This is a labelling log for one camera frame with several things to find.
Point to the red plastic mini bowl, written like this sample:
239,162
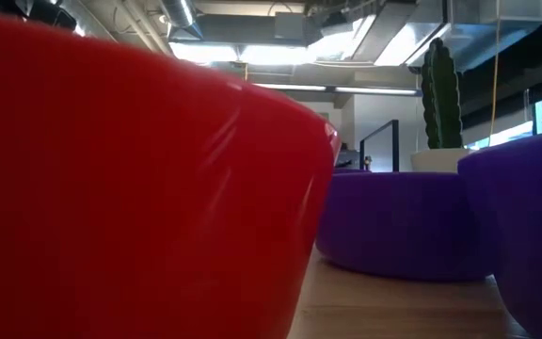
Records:
134,188

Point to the silver ceiling conduit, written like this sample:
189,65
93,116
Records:
125,23

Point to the bright ceiling light panel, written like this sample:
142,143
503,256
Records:
275,55
205,53

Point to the grey ceiling unit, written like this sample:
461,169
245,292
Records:
290,26

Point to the linear ceiling light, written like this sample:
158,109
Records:
375,90
290,87

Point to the green columnar cactus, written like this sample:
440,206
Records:
442,103

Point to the round silver air duct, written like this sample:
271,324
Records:
177,14

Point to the rectangular silver air duct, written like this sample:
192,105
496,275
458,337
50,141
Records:
393,33

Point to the wooden shelf with black frame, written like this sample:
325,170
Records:
396,146

